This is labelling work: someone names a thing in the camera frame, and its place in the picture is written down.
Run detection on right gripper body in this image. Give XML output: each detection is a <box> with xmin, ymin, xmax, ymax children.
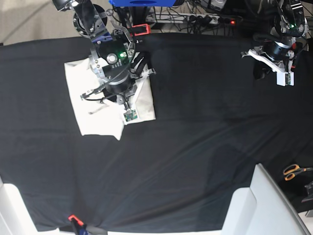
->
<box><xmin>88</xmin><ymin>26</ymin><xmax>137</xmax><ymax>104</ymax></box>

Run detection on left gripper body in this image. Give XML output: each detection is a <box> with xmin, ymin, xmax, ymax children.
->
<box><xmin>253</xmin><ymin>0</ymin><xmax>308</xmax><ymax>61</ymax></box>

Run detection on white T-shirt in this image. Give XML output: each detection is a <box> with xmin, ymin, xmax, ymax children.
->
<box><xmin>64</xmin><ymin>57</ymin><xmax>157</xmax><ymax>141</ymax></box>

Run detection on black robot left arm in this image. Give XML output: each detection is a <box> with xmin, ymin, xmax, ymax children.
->
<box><xmin>241</xmin><ymin>0</ymin><xmax>309</xmax><ymax>86</ymax></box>

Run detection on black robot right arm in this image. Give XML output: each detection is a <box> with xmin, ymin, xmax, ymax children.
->
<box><xmin>53</xmin><ymin>0</ymin><xmax>148</xmax><ymax>109</ymax></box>

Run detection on red black clamp top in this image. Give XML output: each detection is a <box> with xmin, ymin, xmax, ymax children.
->
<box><xmin>128</xmin><ymin>23</ymin><xmax>151</xmax><ymax>36</ymax></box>

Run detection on red black clamp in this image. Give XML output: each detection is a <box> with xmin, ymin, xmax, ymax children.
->
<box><xmin>68</xmin><ymin>214</ymin><xmax>108</xmax><ymax>235</ymax></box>
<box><xmin>128</xmin><ymin>23</ymin><xmax>151</xmax><ymax>36</ymax></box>

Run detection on blue box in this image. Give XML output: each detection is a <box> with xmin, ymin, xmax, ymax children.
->
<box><xmin>109</xmin><ymin>0</ymin><xmax>176</xmax><ymax>7</ymax></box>

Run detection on white power strip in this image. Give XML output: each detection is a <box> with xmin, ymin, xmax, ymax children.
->
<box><xmin>146</xmin><ymin>12</ymin><xmax>242</xmax><ymax>26</ymax></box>

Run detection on black table cloth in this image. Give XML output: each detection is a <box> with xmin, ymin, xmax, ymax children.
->
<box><xmin>0</xmin><ymin>33</ymin><xmax>313</xmax><ymax>233</ymax></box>

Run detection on black device right edge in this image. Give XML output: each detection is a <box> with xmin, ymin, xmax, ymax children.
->
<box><xmin>301</xmin><ymin>182</ymin><xmax>313</xmax><ymax>203</ymax></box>

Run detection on red black clamp bottom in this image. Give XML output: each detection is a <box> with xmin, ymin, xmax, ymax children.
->
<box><xmin>68</xmin><ymin>214</ymin><xmax>108</xmax><ymax>235</ymax></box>

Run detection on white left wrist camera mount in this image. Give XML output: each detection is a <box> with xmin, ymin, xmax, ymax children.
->
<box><xmin>241</xmin><ymin>46</ymin><xmax>294</xmax><ymax>86</ymax></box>

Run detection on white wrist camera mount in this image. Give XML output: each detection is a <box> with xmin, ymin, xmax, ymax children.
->
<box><xmin>120</xmin><ymin>69</ymin><xmax>156</xmax><ymax>125</ymax></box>
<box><xmin>241</xmin><ymin>46</ymin><xmax>294</xmax><ymax>86</ymax></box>

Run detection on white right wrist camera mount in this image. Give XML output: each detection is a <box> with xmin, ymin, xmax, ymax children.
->
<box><xmin>120</xmin><ymin>69</ymin><xmax>156</xmax><ymax>125</ymax></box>

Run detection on orange handled scissors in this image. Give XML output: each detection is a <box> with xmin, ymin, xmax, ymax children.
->
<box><xmin>283</xmin><ymin>164</ymin><xmax>313</xmax><ymax>181</ymax></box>

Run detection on white frame right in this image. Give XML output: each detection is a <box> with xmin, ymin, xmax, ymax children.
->
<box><xmin>221</xmin><ymin>164</ymin><xmax>310</xmax><ymax>235</ymax></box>

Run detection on white frame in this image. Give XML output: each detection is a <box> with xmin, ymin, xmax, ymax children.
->
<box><xmin>221</xmin><ymin>164</ymin><xmax>310</xmax><ymax>235</ymax></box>
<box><xmin>0</xmin><ymin>182</ymin><xmax>60</xmax><ymax>235</ymax></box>

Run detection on white frame left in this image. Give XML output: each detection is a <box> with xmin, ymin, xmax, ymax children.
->
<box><xmin>0</xmin><ymin>182</ymin><xmax>60</xmax><ymax>235</ymax></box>

